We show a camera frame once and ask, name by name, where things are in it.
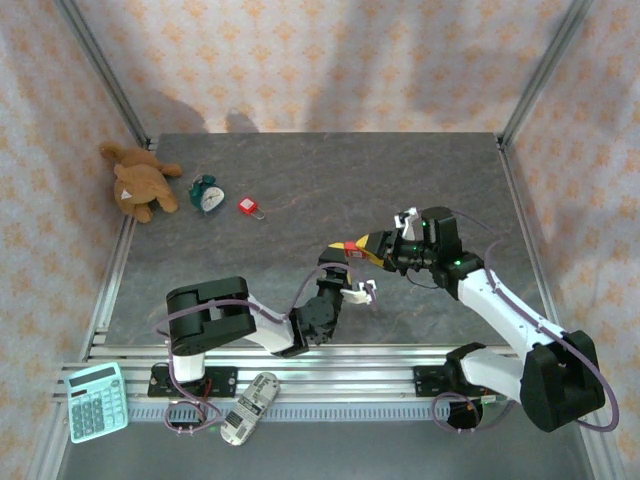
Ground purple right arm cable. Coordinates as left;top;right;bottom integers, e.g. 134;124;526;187
432;208;621;435

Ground brown teddy bear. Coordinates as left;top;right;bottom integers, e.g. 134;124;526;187
98;141;185;225

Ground teal alarm clock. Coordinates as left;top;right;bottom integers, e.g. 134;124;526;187
188;174;226;215

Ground aluminium frame post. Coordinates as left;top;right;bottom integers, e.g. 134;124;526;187
52;0;154;149
499;0;596;149

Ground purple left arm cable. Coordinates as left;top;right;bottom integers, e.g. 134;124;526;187
153;264;377;437

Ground white remote control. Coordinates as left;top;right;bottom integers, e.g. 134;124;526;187
219;371;281;448

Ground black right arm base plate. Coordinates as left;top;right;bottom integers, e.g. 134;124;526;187
413;365;504;400

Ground aluminium frame leg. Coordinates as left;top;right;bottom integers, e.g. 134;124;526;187
572;397;629;480
22;399;76;480

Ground aluminium table side rail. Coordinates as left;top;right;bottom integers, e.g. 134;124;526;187
79;133;160;361
497;134;571;361

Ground patterned fabric backdrop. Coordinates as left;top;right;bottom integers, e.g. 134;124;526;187
0;0;640;480

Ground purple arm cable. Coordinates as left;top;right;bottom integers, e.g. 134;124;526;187
153;264;377;437
432;208;621;435

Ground mint green calculator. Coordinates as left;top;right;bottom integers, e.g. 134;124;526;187
63;361;130;445

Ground slotted grey cable duct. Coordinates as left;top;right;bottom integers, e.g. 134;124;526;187
127;403;451;424

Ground aluminium rail frame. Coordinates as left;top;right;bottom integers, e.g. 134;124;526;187
52;343;600;402

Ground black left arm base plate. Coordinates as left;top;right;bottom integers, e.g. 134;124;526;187
148;366;239;400

